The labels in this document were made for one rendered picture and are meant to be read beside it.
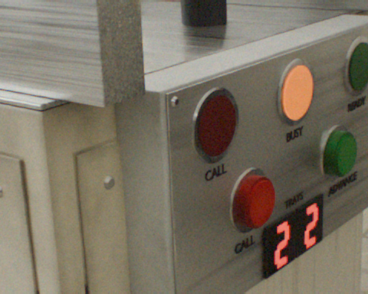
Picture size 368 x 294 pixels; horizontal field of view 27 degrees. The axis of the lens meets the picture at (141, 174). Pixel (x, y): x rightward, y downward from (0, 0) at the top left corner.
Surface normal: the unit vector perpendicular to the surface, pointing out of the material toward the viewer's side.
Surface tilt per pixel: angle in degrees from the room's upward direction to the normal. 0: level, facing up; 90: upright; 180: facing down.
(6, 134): 90
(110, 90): 90
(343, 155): 90
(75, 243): 90
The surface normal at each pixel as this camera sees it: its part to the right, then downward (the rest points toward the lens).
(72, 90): -0.66, 0.29
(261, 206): 0.75, 0.18
